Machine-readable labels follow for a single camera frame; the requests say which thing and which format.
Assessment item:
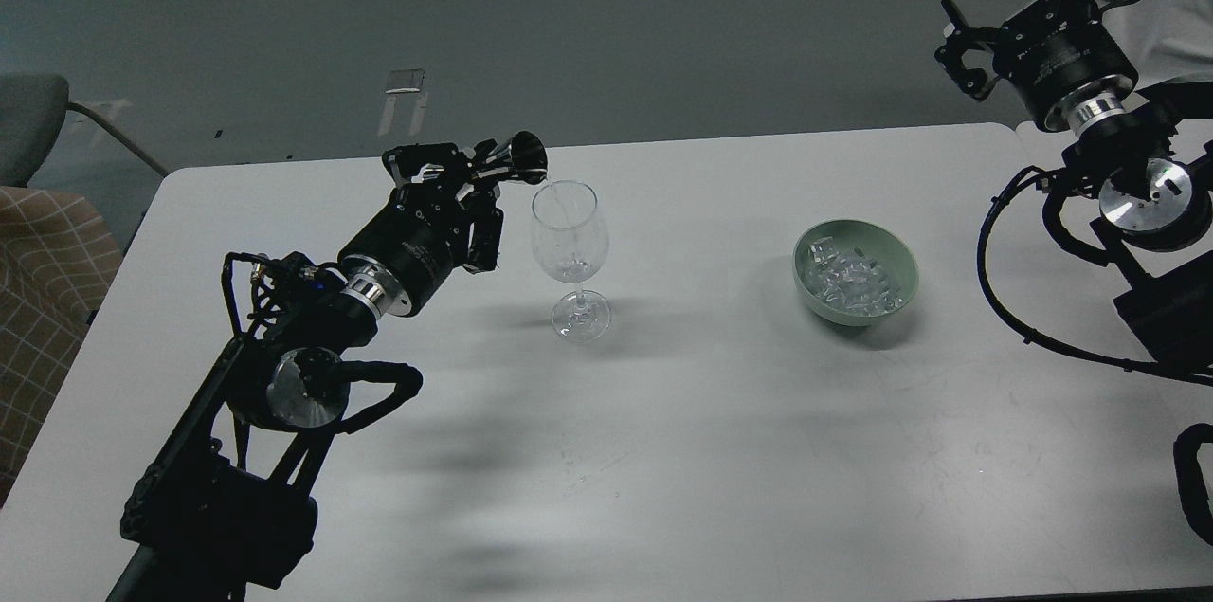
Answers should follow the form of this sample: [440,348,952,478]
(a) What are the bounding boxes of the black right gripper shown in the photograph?
[934,0,1143,134]

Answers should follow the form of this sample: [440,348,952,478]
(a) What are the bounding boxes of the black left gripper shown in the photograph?
[337,143,503,317]

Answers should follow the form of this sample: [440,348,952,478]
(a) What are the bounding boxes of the clear ice cubes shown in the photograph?
[805,235,909,317]

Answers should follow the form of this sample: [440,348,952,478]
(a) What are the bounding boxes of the steel double jigger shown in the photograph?
[471,131,549,188]

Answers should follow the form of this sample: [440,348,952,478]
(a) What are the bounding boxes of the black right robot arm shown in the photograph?
[934,0,1212,386]

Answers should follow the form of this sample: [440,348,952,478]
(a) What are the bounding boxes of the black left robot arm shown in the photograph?
[108,132,549,601]

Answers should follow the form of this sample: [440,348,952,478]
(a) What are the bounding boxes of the clear wine glass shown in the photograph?
[530,178,613,343]

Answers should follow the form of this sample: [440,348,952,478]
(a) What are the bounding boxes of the green bowl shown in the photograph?
[791,218,921,326]

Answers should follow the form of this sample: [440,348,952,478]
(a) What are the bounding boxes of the grey chair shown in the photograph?
[1,72,170,187]

